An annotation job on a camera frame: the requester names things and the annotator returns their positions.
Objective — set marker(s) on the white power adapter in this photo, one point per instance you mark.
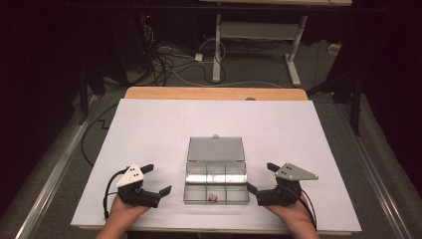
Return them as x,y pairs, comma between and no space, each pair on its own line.
198,57

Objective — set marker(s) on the wooden table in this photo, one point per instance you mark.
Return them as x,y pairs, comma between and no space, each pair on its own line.
215,93

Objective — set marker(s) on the white-legged background desk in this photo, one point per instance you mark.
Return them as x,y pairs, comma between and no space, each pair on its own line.
258,30

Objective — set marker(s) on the metal floor rail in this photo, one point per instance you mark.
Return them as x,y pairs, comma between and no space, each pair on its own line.
375,172
56,172

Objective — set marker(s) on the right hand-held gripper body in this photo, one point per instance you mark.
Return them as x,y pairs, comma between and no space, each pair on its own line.
292,172

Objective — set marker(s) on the white power strip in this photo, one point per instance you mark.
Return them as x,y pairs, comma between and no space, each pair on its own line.
333,49

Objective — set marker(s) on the clear plastic compartment box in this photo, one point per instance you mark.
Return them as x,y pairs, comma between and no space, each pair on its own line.
215,151

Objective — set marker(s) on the small red and white trinket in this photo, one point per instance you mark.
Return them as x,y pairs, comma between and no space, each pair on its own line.
212,198

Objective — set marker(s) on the person's right hand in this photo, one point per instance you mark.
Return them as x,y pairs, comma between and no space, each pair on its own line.
297,217

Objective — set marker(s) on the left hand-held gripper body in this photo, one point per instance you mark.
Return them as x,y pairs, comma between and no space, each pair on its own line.
132,177

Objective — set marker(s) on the white board table cover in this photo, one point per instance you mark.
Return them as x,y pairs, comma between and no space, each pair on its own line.
159,132

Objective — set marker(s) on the person's left hand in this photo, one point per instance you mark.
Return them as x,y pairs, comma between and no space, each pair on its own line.
121,215

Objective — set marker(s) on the black metal stand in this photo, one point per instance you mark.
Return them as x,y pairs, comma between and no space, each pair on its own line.
356,99

